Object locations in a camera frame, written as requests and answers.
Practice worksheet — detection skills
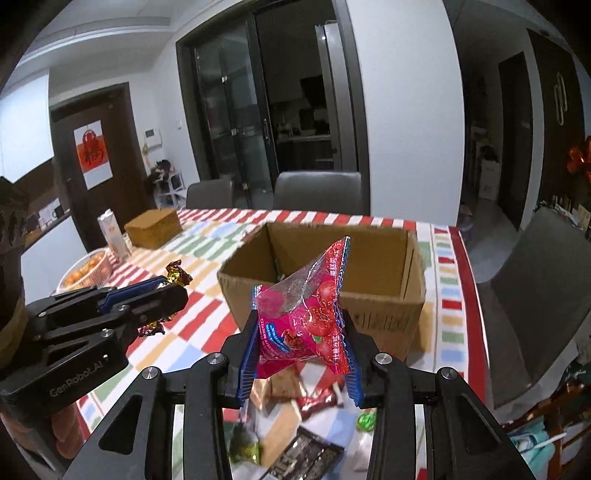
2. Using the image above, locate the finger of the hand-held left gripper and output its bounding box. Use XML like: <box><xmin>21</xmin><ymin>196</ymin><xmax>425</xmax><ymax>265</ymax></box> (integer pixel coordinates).
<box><xmin>0</xmin><ymin>285</ymin><xmax>189</xmax><ymax>409</ymax></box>
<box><xmin>25</xmin><ymin>276</ymin><xmax>169</xmax><ymax>335</ymax></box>

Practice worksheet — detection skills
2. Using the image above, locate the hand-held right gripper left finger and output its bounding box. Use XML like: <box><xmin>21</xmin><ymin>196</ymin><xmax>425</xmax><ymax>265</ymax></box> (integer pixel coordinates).
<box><xmin>62</xmin><ymin>309</ymin><xmax>259</xmax><ymax>480</ymax></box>

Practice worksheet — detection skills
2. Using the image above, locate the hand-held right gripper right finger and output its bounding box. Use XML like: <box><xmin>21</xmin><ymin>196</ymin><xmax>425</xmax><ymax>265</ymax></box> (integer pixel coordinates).
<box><xmin>339</xmin><ymin>318</ymin><xmax>539</xmax><ymax>480</ymax></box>

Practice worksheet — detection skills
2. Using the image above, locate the gold candy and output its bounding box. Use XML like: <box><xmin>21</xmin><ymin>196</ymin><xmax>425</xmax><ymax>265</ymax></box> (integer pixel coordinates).
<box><xmin>164</xmin><ymin>260</ymin><xmax>194</xmax><ymax>287</ymax></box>

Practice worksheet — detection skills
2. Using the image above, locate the brown biscuit packet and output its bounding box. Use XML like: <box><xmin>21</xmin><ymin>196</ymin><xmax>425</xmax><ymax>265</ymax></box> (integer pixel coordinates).
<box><xmin>252</xmin><ymin>369</ymin><xmax>308</xmax><ymax>411</ymax></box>

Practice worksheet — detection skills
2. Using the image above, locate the pink snack packet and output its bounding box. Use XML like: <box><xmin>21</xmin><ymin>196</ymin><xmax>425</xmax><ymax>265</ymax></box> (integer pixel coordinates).
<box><xmin>252</xmin><ymin>236</ymin><xmax>352</xmax><ymax>380</ymax></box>

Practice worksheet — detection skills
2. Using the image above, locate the black snack packet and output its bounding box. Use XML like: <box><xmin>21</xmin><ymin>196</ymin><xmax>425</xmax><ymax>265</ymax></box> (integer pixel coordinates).
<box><xmin>268</xmin><ymin>425</ymin><xmax>345</xmax><ymax>480</ymax></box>

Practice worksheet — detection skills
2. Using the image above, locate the brown cardboard box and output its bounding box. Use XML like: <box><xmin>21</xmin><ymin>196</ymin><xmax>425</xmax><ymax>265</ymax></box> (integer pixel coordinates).
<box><xmin>217</xmin><ymin>222</ymin><xmax>426</xmax><ymax>363</ymax></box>

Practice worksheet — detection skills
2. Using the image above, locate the white basket of oranges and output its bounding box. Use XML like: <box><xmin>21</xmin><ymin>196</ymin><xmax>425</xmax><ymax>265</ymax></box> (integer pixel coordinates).
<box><xmin>56</xmin><ymin>248</ymin><xmax>114</xmax><ymax>292</ymax></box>

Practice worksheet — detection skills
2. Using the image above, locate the colourful checked tablecloth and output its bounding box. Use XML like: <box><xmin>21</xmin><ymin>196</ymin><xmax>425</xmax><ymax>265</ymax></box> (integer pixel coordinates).
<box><xmin>51</xmin><ymin>208</ymin><xmax>491</xmax><ymax>480</ymax></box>

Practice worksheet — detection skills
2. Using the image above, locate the white orange drink carton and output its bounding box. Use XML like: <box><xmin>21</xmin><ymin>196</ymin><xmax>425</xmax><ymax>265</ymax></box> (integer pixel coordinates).
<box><xmin>97</xmin><ymin>209</ymin><xmax>132</xmax><ymax>260</ymax></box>

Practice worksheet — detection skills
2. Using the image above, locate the woven brown box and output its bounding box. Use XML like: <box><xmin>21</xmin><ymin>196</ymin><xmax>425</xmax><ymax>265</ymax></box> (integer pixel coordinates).
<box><xmin>124</xmin><ymin>208</ymin><xmax>183</xmax><ymax>249</ymax></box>

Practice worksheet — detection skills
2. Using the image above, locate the green yellow wrapped candy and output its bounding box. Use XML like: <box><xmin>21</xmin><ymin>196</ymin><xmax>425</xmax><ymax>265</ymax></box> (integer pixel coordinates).
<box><xmin>229</xmin><ymin>422</ymin><xmax>264</xmax><ymax>464</ymax></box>

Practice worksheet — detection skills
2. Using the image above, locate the dark wooden door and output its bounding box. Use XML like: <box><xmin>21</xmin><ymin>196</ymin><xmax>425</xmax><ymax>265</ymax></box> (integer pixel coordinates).
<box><xmin>50</xmin><ymin>82</ymin><xmax>155</xmax><ymax>252</ymax></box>

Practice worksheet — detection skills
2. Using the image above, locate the white shelf with dark toy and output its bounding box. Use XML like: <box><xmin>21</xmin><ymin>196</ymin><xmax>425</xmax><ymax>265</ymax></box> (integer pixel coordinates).
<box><xmin>147</xmin><ymin>159</ymin><xmax>188</xmax><ymax>208</ymax></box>

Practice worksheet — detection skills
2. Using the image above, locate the small grey chair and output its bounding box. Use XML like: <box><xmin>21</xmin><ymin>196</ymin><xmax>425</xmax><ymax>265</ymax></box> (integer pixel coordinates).
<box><xmin>185</xmin><ymin>178</ymin><xmax>236</xmax><ymax>210</ymax></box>

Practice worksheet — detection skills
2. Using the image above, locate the red door poster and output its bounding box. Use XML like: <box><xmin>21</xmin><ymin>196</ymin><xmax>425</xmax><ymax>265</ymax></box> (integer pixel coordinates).
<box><xmin>74</xmin><ymin>120</ymin><xmax>114</xmax><ymax>190</ymax></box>

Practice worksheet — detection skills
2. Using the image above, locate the teal cloth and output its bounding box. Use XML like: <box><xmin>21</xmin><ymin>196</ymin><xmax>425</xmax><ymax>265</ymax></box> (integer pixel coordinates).
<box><xmin>505</xmin><ymin>422</ymin><xmax>571</xmax><ymax>464</ymax></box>

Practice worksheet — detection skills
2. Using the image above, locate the wide grey chair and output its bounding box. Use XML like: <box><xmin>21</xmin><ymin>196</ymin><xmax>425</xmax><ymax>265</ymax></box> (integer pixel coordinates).
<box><xmin>272</xmin><ymin>171</ymin><xmax>363</xmax><ymax>214</ymax></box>

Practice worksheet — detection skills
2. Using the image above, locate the grey side chair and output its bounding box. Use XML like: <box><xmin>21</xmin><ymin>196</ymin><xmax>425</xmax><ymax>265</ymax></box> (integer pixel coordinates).
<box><xmin>475</xmin><ymin>208</ymin><xmax>591</xmax><ymax>409</ymax></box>

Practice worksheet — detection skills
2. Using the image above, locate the black sliding glass door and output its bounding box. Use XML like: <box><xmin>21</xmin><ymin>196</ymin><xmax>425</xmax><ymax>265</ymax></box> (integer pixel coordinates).
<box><xmin>177</xmin><ymin>0</ymin><xmax>371</xmax><ymax>215</ymax></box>

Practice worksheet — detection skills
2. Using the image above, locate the white paper bag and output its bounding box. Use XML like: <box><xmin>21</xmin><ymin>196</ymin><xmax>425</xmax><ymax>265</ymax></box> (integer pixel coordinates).
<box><xmin>480</xmin><ymin>159</ymin><xmax>502</xmax><ymax>200</ymax></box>

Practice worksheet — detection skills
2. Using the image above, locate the red foil decoration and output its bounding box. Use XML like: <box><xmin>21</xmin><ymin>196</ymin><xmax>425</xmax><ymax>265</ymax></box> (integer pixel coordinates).
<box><xmin>567</xmin><ymin>136</ymin><xmax>591</xmax><ymax>183</ymax></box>

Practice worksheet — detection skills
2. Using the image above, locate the dark wardrobe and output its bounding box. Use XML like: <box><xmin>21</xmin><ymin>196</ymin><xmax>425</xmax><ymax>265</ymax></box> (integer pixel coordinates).
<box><xmin>526</xmin><ymin>28</ymin><xmax>591</xmax><ymax>217</ymax></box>

